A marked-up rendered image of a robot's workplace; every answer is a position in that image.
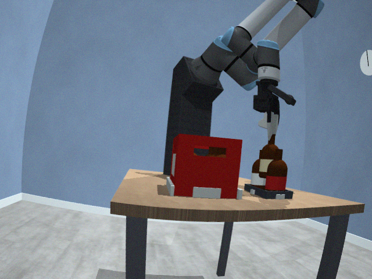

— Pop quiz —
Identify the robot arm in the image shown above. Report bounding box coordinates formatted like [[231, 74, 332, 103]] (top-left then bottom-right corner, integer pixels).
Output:
[[189, 0, 324, 91]]

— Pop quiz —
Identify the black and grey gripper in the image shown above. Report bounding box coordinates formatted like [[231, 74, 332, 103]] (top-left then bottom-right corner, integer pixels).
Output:
[[253, 78, 280, 141]]

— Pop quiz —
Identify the red crate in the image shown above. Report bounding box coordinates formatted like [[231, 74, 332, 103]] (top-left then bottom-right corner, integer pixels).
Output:
[[171, 134, 242, 199]]

